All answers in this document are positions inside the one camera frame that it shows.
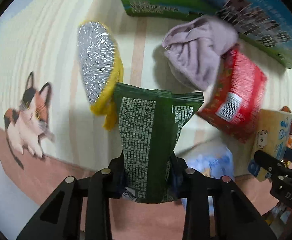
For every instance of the red snack bag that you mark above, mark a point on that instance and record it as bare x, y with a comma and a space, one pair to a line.
236, 102

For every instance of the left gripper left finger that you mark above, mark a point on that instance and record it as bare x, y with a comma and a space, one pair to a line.
59, 217

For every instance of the green snack bag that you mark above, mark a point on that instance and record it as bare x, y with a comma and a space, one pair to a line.
150, 124

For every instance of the striped cat tablecloth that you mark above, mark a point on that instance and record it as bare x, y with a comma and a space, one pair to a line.
40, 36

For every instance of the light blue tissue pack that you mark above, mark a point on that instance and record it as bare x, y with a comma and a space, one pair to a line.
212, 160

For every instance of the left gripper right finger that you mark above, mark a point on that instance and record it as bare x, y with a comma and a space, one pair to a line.
215, 208

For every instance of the lilac cloth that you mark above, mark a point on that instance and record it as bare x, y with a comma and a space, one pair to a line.
194, 49

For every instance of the printed cardboard box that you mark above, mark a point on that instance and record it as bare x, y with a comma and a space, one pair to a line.
266, 24

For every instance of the silver yellow scrub sponge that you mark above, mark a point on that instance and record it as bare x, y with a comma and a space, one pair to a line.
101, 69

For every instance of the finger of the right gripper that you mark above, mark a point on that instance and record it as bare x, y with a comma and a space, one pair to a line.
270, 164

